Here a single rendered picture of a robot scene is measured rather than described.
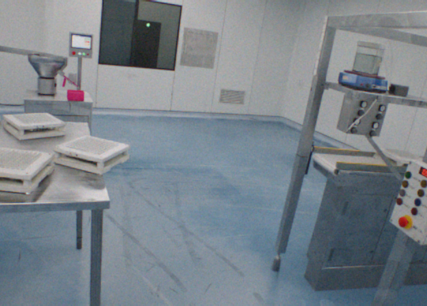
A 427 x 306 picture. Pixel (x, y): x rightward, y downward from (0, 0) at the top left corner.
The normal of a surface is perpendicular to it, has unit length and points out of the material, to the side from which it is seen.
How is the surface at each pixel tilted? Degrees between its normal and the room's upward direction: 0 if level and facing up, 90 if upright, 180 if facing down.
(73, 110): 90
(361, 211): 90
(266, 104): 90
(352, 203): 90
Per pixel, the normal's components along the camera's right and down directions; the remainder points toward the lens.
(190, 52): 0.40, 0.34
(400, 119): -0.90, 0.01
